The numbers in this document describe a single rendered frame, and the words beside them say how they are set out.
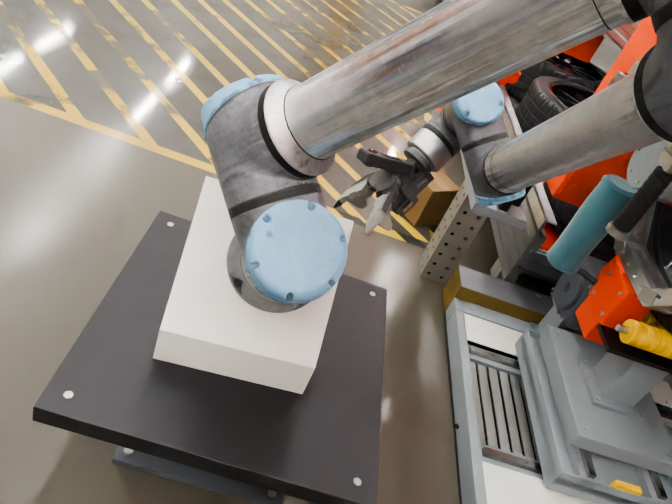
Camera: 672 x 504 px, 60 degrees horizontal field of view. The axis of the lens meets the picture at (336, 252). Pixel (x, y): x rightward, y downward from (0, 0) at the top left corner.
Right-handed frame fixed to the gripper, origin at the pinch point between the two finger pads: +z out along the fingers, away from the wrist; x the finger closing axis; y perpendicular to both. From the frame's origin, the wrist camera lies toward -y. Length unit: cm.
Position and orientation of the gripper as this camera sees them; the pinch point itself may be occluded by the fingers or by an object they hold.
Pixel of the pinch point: (346, 218)
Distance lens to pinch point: 121.5
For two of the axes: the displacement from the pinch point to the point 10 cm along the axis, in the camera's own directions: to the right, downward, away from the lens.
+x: -4.3, -4.2, 8.0
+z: -7.2, 6.9, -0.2
